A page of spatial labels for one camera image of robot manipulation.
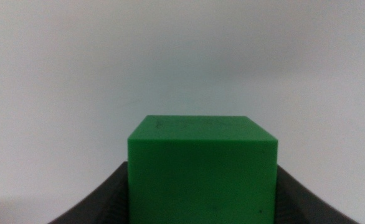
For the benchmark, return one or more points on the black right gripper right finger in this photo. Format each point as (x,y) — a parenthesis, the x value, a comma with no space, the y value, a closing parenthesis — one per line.
(297,205)

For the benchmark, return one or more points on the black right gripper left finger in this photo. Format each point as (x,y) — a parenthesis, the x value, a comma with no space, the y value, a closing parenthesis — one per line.
(107,202)

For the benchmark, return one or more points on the green cube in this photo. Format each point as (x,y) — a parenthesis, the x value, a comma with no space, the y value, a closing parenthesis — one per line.
(202,174)

